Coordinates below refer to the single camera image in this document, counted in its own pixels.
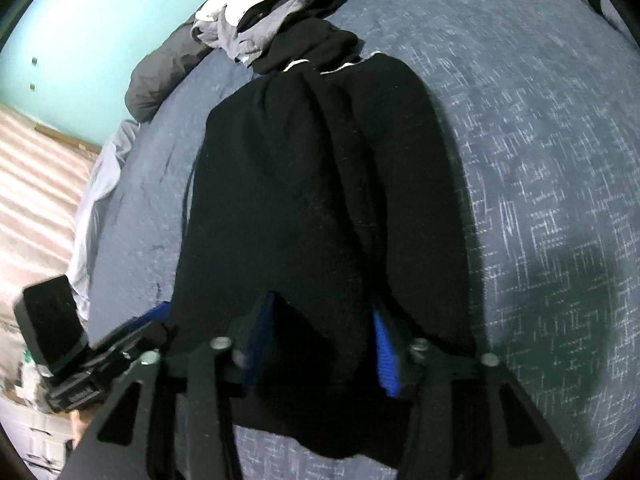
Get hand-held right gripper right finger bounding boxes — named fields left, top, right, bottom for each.
left=371, top=300, right=581, bottom=480

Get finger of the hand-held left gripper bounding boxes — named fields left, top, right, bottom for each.
left=100, top=301, right=173, bottom=356

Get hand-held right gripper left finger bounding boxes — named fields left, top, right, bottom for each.
left=60, top=292, right=278, bottom=480

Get black white-trimmed T-shirt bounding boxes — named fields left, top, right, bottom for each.
left=170, top=55, right=476, bottom=461

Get person's left hand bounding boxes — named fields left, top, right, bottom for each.
left=69, top=405, right=101, bottom=448

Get pink striped curtain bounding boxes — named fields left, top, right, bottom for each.
left=0, top=102, right=108, bottom=401

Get light grey blanket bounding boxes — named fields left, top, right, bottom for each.
left=65, top=117, right=143, bottom=321

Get wooden board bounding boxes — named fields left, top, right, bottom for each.
left=32, top=122, right=103, bottom=153

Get dark grey rolled duvet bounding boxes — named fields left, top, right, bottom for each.
left=125, top=0, right=231, bottom=122

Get grey garment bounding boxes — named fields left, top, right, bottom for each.
left=192, top=0, right=308, bottom=66

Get plain black garment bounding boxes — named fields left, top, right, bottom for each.
left=250, top=0, right=360, bottom=75

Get black white-trimmed shorts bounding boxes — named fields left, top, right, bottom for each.
left=239, top=0, right=308, bottom=28

